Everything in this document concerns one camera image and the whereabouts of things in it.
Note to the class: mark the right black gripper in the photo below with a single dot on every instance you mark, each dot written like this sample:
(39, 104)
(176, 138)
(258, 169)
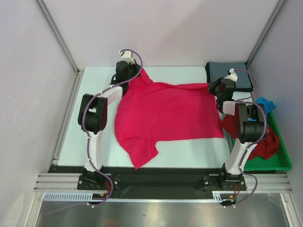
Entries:
(212, 85)

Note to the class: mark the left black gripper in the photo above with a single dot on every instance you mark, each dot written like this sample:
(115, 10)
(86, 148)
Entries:
(135, 66)

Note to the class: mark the pink t shirt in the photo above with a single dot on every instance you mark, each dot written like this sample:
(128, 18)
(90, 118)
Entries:
(155, 111)

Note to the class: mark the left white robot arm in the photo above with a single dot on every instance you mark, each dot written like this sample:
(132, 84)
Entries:
(93, 116)

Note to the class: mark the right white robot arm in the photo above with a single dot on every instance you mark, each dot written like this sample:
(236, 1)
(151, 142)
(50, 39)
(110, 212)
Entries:
(250, 127)

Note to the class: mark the folded black t shirt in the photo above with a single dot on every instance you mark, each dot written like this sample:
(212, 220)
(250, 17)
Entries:
(208, 73)

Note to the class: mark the blue t shirt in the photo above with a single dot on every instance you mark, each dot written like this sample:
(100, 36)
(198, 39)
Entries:
(269, 106)

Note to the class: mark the dark red t shirt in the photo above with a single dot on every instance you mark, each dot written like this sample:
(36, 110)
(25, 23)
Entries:
(265, 149)

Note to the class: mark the green plastic bin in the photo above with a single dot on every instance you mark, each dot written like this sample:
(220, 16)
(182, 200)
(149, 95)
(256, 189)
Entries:
(279, 162)

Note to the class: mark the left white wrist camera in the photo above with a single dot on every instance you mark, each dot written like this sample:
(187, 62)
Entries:
(127, 56)

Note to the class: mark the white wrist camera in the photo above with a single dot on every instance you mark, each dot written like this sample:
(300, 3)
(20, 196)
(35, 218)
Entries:
(127, 56)
(232, 75)

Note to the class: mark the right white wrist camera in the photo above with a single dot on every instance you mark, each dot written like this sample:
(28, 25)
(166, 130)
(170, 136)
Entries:
(232, 75)

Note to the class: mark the left aluminium frame post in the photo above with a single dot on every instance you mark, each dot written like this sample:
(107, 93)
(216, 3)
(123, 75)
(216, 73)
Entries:
(57, 34)

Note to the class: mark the aluminium frame post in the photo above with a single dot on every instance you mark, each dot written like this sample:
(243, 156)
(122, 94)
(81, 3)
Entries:
(57, 34)
(265, 31)

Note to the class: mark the right aluminium frame post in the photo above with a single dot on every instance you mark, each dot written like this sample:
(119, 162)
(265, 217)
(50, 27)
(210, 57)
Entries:
(265, 31)

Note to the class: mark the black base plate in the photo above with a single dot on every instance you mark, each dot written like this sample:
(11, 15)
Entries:
(152, 183)

